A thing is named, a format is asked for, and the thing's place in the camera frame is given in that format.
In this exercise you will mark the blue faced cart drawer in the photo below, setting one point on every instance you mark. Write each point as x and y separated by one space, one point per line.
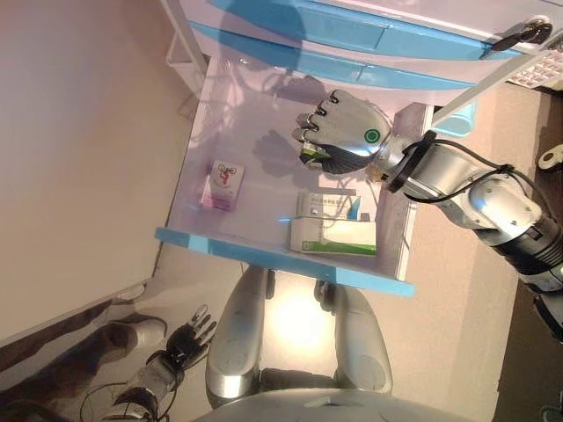
334 66
246 145
343 26

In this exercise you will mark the large green white medicine box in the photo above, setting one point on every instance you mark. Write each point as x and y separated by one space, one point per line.
334 237

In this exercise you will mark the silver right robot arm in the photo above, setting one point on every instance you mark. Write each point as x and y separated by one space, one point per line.
448 171

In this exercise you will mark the small green white medicine box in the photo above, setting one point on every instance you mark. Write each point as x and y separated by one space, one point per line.
313 156

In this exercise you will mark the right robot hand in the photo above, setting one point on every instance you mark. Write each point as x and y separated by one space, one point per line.
347 123

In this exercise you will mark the white person shoe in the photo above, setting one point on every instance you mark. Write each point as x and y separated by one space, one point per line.
149 332

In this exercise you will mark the white plastic lattice basket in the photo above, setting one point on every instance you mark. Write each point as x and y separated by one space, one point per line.
538 70

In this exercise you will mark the brown trouser leg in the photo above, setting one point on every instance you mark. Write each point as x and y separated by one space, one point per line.
66 365

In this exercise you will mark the grey robot torso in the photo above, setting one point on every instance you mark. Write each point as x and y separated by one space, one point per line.
330 411

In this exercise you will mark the silver right robot leg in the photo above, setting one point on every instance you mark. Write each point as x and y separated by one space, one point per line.
356 343

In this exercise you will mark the pink white medicine box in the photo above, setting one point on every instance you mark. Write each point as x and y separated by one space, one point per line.
224 182

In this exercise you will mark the blue white medicine box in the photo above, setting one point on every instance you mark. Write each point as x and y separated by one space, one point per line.
330 204

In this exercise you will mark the black cart key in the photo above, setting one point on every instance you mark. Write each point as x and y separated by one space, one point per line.
523 33

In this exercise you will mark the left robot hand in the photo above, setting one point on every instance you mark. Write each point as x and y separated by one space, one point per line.
187 345

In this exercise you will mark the blue lidded waste bin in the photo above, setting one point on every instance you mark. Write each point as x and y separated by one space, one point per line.
457 123

